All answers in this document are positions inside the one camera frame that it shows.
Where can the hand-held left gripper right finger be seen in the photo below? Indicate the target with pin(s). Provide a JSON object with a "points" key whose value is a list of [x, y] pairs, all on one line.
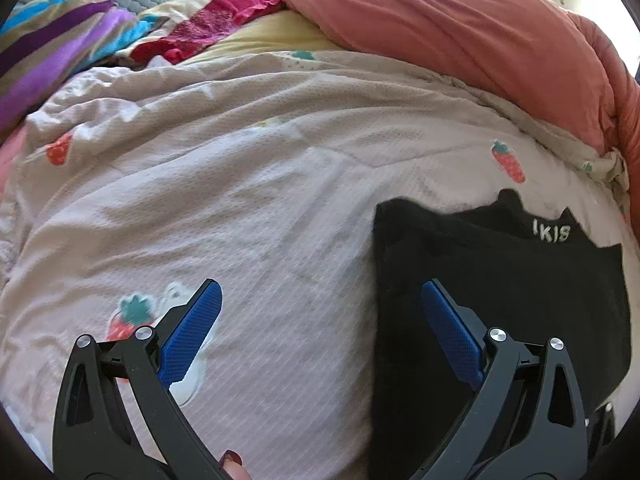
{"points": [[452, 330]]}

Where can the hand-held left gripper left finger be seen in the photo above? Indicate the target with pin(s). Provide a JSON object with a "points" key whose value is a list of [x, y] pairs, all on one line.
{"points": [[192, 330]]}

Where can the black garment with white print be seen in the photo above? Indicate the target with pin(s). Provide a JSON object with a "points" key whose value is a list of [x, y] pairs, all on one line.
{"points": [[500, 270]]}

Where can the person's left hand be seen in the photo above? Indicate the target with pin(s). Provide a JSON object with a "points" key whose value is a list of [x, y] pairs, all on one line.
{"points": [[235, 467]]}

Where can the strawberry print quilt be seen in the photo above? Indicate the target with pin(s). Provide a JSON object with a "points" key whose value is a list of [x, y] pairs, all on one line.
{"points": [[225, 200]]}

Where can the pink duvet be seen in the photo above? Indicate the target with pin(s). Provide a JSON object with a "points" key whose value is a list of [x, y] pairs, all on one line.
{"points": [[450, 25]]}

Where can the pale yellow bedsheet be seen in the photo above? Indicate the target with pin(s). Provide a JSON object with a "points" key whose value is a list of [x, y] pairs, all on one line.
{"points": [[280, 35]]}

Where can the red patchwork blanket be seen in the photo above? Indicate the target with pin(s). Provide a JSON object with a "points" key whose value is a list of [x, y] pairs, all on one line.
{"points": [[215, 20]]}

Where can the striped pillow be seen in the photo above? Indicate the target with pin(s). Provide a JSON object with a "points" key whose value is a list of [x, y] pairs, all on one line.
{"points": [[55, 45]]}

